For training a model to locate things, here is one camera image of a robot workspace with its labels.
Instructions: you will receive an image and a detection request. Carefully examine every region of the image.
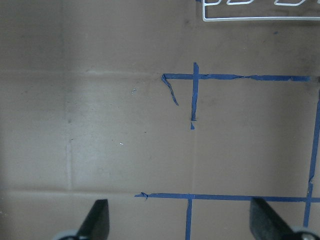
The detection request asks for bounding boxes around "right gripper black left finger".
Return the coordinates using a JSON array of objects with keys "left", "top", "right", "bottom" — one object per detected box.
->
[{"left": 75, "top": 199, "right": 110, "bottom": 240}]

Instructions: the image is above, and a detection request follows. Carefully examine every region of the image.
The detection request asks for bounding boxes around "white wire cup rack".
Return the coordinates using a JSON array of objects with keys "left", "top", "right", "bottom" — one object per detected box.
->
[{"left": 201, "top": 0, "right": 320, "bottom": 22}]

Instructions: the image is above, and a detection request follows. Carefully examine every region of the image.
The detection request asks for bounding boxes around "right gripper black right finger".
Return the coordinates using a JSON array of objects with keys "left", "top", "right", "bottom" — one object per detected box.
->
[{"left": 250, "top": 197, "right": 295, "bottom": 240}]

